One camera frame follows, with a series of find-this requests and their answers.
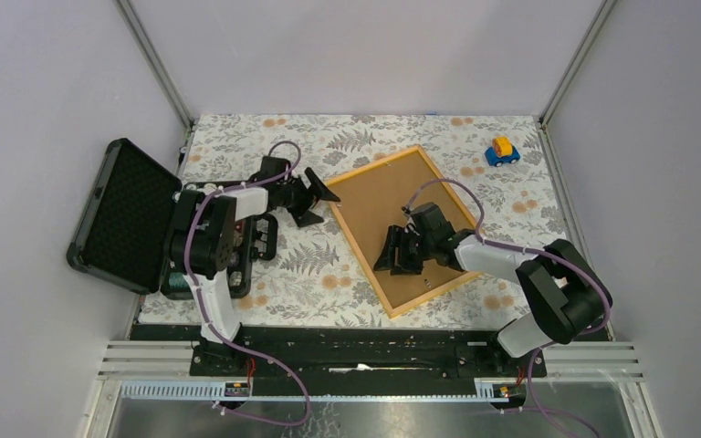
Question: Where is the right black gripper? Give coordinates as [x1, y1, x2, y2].
[372, 224, 434, 276]

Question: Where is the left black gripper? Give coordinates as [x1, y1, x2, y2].
[277, 167, 340, 226]

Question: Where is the yellow wooden picture frame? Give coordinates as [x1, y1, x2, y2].
[323, 144, 485, 321]

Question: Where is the brown cardboard backing board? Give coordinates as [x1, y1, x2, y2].
[330, 150, 477, 314]

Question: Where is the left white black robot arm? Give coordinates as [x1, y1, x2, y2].
[166, 156, 340, 375]

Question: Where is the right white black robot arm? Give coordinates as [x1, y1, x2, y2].
[373, 203, 612, 376]

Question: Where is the yellow blue toy car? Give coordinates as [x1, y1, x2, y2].
[485, 136, 521, 167]

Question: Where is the black poker chip case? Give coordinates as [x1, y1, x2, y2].
[66, 139, 277, 300]

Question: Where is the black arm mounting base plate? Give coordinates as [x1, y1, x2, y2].
[130, 325, 529, 398]

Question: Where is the aluminium rail front frame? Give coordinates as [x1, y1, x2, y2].
[98, 340, 663, 437]

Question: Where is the left aluminium corner post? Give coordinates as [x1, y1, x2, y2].
[113, 0, 194, 131]

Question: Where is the aluminium corner post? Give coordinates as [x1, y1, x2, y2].
[113, 0, 194, 131]
[539, 0, 618, 130]

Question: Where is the right aluminium corner post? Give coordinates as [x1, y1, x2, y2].
[539, 0, 618, 130]

